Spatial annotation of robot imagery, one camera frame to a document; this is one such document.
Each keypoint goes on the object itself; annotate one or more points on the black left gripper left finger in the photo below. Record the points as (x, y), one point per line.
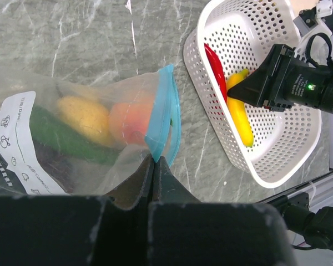
(79, 230)

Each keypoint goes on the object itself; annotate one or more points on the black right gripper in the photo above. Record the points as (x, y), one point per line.
(283, 80)

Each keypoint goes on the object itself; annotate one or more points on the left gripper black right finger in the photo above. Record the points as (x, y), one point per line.
(184, 231)

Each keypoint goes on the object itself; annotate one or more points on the yellow banana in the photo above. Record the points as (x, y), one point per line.
(237, 110)

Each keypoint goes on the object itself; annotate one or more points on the white perforated plastic basket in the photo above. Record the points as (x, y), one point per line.
(242, 33)

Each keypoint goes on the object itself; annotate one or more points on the red grape bunch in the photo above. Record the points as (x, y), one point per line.
(56, 165)

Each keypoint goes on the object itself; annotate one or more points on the clear zip top bag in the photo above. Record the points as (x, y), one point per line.
(20, 91)

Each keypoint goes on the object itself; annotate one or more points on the green vegetable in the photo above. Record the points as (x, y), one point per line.
(48, 130)

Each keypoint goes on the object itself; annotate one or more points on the yellow pear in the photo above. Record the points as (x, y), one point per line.
(88, 118)

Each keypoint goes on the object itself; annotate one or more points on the orange peach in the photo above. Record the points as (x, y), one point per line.
(129, 121)

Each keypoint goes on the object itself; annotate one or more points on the red chili pepper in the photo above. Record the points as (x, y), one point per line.
(217, 69)

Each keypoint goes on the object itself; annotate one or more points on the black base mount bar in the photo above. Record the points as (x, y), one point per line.
(307, 210)

